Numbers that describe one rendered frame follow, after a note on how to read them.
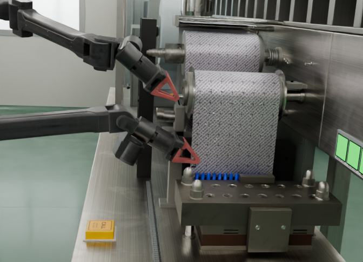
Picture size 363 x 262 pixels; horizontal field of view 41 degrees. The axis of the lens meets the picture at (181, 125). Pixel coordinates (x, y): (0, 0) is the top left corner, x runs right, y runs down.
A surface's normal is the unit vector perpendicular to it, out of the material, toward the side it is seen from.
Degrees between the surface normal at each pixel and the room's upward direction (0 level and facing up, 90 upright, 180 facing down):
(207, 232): 90
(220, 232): 90
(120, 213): 0
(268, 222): 90
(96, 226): 0
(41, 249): 0
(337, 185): 90
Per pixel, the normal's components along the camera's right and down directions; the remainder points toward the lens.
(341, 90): -0.99, -0.03
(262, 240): 0.11, 0.24
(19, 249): 0.05, -0.97
